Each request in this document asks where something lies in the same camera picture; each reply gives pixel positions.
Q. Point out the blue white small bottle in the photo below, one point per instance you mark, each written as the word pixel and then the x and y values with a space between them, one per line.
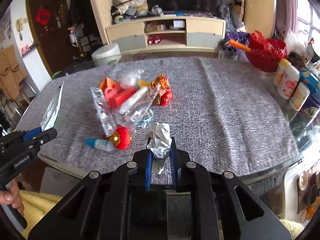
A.
pixel 100 144

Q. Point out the purple curtain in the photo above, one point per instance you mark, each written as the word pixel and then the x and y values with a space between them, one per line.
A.
pixel 286 16

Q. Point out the silver foil ball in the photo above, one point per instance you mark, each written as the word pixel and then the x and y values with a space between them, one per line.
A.
pixel 159 140

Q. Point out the dark wooden door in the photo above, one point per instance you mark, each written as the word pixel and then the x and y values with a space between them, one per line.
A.
pixel 55 48

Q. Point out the large cardboard box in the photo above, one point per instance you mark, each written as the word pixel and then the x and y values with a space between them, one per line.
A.
pixel 260 15

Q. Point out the person's left hand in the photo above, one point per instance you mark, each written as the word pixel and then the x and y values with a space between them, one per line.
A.
pixel 12 197

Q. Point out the red door decoration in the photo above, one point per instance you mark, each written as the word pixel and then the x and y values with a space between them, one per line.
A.
pixel 43 16

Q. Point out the clear plastic bag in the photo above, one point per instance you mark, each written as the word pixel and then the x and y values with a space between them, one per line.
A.
pixel 131 112

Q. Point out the beige tv cabinet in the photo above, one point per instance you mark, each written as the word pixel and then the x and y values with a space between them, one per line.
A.
pixel 168 33

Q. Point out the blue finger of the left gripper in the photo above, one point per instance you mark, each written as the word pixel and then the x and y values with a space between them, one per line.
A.
pixel 31 133

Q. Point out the pile of clothes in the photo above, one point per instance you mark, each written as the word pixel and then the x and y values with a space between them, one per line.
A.
pixel 127 10

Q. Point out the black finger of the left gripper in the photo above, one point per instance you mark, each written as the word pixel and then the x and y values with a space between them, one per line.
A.
pixel 42 137

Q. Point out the orange red snack wrapper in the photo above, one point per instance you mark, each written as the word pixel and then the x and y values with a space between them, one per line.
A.
pixel 165 94

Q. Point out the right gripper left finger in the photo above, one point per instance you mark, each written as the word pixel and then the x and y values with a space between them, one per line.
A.
pixel 148 170

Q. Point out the orange triangular block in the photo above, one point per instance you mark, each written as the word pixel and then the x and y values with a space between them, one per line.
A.
pixel 106 83

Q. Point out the red round lantern toy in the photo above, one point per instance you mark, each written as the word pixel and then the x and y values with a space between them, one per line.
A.
pixel 120 138

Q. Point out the orange stick handle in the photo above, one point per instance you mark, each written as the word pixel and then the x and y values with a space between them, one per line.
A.
pixel 239 45

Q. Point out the white round stool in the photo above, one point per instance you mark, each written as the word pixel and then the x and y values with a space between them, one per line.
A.
pixel 107 54

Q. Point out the grey woven table cloth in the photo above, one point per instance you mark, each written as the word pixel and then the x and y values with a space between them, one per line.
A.
pixel 221 114

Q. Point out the red rectangular block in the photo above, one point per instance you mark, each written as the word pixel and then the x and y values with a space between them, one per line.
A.
pixel 117 100

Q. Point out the yellow toy block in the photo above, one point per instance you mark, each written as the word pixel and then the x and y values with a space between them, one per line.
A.
pixel 143 83

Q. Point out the purple cloth bag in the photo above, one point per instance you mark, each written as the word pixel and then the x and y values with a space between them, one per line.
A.
pixel 240 37

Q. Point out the brown hanging coat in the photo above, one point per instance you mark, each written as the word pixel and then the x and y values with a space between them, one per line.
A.
pixel 12 74

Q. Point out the clear plastic blister pack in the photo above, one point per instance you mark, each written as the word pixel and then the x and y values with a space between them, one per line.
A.
pixel 103 112

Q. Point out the pink plastic toy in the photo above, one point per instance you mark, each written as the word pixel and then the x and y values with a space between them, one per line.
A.
pixel 109 92

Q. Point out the blue box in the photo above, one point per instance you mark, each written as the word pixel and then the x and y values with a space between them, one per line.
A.
pixel 310 80

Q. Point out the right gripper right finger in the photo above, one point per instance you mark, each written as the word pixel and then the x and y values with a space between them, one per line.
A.
pixel 173 162

